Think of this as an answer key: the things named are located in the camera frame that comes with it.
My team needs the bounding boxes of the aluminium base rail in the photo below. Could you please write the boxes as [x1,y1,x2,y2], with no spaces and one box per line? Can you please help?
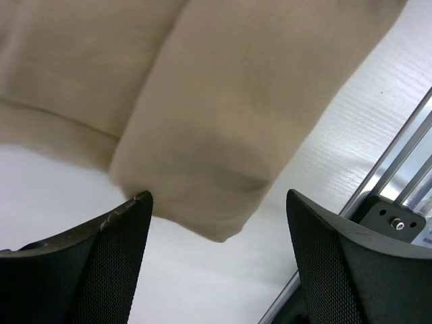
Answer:
[261,94,431,323]

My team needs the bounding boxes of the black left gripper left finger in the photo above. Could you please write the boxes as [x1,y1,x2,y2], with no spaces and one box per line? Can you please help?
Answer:
[1,192,153,323]

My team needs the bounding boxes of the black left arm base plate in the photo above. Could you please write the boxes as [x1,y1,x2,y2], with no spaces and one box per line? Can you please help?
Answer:
[352,196,426,243]

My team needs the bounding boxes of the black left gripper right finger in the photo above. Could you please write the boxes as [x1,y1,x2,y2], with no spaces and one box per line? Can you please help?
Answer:
[286,190,431,323]

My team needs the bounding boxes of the beige t shirt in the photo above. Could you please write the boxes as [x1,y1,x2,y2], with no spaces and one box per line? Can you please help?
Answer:
[1,1,405,242]

